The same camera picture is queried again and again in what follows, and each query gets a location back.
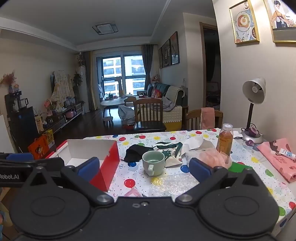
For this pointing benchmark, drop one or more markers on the white tissue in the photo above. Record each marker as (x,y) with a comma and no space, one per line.
(193,143)

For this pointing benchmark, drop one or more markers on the cream and yellow sofa cover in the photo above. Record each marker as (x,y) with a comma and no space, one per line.
(172,115)

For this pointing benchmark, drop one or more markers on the red basin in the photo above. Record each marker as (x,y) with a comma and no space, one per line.
(128,127)

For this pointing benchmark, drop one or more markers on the amber tea bottle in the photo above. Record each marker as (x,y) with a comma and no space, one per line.
(224,141)

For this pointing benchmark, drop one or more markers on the grey clothing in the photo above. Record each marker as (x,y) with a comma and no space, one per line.
(167,103)

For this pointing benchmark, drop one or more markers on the green potted plant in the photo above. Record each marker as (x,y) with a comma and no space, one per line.
(77,81)

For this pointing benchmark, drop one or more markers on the pink flowers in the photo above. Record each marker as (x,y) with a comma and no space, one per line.
(48,104)

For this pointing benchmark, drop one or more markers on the ceiling air vent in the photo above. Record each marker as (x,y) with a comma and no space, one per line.
(105,28)

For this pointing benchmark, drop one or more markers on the bubble wrap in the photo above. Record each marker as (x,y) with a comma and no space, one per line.
(171,185)

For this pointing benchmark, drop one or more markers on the gold framed family picture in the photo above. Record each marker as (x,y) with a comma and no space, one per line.
(281,20)

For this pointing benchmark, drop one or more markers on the black cloth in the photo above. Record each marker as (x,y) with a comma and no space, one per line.
(135,151)

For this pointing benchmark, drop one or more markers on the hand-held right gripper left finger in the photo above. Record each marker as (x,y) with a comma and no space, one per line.
(89,168)

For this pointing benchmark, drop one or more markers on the cream throw blanket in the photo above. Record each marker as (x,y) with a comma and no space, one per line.
(174,93)

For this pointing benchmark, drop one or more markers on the pink kettle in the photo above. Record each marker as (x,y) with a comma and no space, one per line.
(70,114)

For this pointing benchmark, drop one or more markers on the grey cloth bundle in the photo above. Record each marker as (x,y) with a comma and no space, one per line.
(126,114)

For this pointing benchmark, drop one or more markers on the white standing air conditioner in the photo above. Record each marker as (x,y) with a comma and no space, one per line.
(83,88)

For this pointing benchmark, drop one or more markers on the dark green sofa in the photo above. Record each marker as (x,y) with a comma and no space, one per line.
(161,88)

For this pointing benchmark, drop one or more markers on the white paper slip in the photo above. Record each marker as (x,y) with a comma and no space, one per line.
(237,134)

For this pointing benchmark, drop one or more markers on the wooden chair with dark seat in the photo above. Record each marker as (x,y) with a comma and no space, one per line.
(150,126)

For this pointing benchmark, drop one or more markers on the pale green mug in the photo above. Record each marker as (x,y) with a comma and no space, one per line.
(153,168)

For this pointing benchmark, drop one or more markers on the small wooden chair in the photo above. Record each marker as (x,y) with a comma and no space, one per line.
(129,100)

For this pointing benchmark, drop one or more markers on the gold framed egg toast picture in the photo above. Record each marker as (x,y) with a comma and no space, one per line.
(244,22)

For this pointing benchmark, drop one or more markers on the glass kettle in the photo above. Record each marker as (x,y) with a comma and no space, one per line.
(23,103)

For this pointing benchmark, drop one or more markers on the large window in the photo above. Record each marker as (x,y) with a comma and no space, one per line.
(113,67)

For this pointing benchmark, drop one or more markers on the oval wooden coffee table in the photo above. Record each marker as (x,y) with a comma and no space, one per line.
(113,102)

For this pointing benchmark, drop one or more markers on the green plastic box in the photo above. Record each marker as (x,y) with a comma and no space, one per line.
(237,167)

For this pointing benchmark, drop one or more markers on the black cabinet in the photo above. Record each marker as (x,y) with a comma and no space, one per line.
(23,125)

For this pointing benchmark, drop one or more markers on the balloon print tablecloth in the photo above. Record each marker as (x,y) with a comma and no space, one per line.
(129,173)

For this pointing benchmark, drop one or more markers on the pink knitted cloth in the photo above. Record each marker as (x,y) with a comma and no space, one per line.
(215,158)

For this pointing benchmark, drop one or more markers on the pink printed bag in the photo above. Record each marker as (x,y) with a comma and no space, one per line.
(275,162)

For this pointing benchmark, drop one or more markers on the pink printed packet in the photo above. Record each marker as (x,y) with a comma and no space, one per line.
(133,192)

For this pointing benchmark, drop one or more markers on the cream printed cover cloth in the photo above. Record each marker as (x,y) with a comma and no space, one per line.
(61,88)

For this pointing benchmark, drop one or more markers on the vase with dried flowers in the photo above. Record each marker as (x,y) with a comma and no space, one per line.
(9,81)

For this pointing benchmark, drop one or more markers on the dark tv cabinet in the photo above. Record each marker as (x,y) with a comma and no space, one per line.
(60,120)

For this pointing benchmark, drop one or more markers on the red cushion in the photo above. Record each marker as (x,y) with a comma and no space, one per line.
(156,93)

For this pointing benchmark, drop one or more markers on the purple bead ornament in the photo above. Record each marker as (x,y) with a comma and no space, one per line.
(250,143)

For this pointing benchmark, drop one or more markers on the red cardboard box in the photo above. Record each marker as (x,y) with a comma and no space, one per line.
(108,166)

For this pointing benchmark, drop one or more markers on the wooden giraffe toy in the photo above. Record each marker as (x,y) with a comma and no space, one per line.
(119,85)

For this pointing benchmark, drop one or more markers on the pink towel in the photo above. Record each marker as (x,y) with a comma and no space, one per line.
(207,118)

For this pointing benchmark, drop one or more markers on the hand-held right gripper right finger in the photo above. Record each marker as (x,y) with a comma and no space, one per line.
(200,169)

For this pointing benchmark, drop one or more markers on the yellow box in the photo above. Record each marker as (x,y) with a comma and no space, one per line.
(49,136)

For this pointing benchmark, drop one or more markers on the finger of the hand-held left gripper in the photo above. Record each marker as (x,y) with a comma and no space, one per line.
(19,157)
(50,163)

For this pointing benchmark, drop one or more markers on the white towel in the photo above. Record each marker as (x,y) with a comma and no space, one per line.
(208,146)

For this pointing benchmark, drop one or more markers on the small round stool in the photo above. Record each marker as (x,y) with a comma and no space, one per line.
(107,119)

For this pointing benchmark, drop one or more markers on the grey desk lamp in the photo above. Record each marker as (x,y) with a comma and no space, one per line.
(254,92)

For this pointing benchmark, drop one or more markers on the orange gift bag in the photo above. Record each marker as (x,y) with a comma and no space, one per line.
(38,148)

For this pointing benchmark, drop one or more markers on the white tube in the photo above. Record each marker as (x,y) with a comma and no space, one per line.
(286,153)

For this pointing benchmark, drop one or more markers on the grey curtain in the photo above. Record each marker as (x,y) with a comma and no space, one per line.
(89,78)
(147,64)

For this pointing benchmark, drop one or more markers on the small dark framed picture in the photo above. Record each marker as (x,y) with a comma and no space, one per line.
(160,58)

